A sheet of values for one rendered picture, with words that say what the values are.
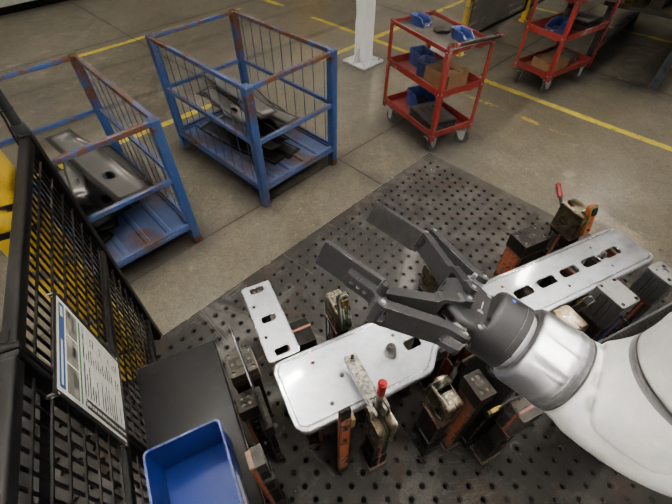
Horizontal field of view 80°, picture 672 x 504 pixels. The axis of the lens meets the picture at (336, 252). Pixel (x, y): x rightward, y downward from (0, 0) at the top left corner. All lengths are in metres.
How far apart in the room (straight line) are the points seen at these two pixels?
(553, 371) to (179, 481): 0.88
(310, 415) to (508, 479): 0.67
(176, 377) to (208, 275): 1.61
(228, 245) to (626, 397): 2.67
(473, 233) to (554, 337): 1.60
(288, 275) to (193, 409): 0.79
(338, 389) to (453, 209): 1.25
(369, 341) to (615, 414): 0.86
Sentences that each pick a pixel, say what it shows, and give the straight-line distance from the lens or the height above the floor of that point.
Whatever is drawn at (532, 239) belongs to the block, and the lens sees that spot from 1.59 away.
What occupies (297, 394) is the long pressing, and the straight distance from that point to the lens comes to 1.15.
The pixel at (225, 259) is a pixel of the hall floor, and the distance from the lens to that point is 2.82.
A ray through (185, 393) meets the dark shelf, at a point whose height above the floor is 1.03.
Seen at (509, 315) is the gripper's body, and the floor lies 1.73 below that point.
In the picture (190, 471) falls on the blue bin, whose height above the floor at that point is 1.03.
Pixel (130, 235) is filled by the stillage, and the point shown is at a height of 0.16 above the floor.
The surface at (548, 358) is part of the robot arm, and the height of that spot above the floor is 1.72.
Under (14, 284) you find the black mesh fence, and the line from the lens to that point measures 0.83.
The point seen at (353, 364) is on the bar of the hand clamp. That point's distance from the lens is 1.10.
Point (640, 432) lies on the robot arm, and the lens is 0.45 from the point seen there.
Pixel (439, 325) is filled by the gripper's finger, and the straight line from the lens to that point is 0.39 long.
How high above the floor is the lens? 2.06
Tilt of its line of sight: 48 degrees down
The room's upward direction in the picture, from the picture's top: straight up
